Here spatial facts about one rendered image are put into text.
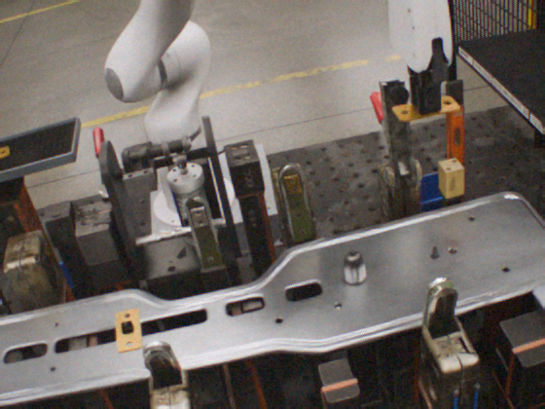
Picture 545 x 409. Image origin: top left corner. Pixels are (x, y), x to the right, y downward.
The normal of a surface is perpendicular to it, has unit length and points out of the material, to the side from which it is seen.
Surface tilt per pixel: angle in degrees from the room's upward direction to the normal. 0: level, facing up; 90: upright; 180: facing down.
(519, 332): 0
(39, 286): 90
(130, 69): 75
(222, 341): 0
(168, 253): 0
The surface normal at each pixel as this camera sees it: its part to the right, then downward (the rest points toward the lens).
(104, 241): 0.18, 0.56
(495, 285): -0.15, -0.79
